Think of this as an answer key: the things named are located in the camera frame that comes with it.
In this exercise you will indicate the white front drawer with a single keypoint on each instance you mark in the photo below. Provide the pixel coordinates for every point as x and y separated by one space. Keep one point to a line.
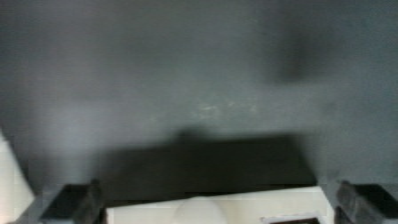
263 207

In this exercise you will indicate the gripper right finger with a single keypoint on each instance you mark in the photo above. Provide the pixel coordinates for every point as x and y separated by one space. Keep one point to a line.
366 205

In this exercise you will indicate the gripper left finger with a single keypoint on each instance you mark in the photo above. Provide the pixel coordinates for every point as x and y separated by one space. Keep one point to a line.
76 207

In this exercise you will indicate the white drawer cabinet box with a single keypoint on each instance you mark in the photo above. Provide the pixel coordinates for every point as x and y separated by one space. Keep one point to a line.
16 195

